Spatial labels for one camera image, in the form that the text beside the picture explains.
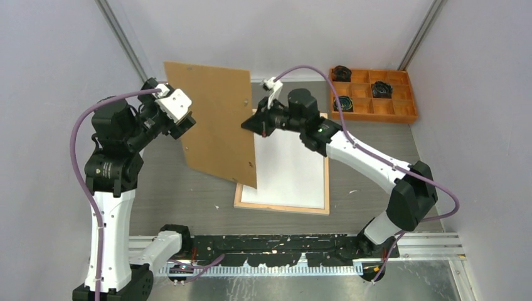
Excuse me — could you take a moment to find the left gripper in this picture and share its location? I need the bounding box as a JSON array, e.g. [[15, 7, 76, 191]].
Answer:
[[126, 78, 195, 151]]

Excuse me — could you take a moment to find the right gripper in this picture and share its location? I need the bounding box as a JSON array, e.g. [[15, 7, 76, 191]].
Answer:
[[243, 95, 305, 137]]

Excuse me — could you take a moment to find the brown backing board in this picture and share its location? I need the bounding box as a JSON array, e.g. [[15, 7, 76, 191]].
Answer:
[[164, 61, 257, 187]]

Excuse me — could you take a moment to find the printed photo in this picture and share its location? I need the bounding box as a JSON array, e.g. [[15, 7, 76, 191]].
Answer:
[[241, 129, 326, 210]]

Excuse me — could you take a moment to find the white wooden picture frame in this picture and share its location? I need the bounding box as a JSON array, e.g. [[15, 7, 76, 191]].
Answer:
[[233, 108, 331, 216]]

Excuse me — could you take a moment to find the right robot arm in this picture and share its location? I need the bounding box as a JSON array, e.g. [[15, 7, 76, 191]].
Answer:
[[241, 88, 438, 258]]

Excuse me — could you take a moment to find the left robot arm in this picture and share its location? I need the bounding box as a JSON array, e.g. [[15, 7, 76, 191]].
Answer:
[[69, 78, 195, 300]]

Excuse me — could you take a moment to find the blue yellow tape roll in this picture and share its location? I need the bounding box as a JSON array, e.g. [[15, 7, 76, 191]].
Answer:
[[332, 95, 354, 112]]

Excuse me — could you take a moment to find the black tape roll top-left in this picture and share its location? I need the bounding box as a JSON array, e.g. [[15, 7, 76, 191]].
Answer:
[[332, 65, 352, 82]]

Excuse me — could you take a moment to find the orange compartment tray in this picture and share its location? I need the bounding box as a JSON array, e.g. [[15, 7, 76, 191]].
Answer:
[[329, 67, 418, 124]]

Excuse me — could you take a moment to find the black tape roll middle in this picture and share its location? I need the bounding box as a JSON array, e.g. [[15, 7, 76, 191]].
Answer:
[[371, 81, 393, 99]]

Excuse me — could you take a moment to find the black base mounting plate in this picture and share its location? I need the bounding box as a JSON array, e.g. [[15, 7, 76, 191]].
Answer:
[[171, 234, 398, 267]]

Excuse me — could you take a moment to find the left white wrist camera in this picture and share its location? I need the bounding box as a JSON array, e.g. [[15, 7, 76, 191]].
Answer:
[[153, 83, 192, 124]]

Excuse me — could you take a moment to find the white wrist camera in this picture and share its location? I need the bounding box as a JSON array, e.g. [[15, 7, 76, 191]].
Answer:
[[261, 77, 283, 109], [153, 83, 192, 124]]

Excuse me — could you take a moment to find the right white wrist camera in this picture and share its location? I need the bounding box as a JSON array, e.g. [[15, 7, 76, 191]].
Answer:
[[261, 77, 283, 109]]

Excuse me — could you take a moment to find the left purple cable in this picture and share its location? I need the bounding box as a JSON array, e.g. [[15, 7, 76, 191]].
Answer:
[[70, 88, 226, 301]]

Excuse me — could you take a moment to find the aluminium rail front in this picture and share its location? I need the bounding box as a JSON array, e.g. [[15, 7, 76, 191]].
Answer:
[[126, 232, 466, 264]]

